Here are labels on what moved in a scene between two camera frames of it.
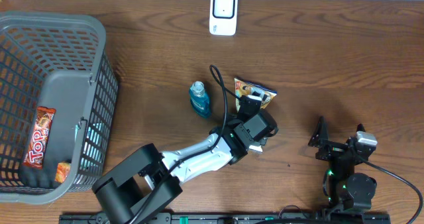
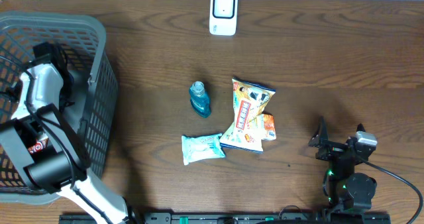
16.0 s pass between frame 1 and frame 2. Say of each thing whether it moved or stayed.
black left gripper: moved
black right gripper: stayed
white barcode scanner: stayed
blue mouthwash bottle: stayed
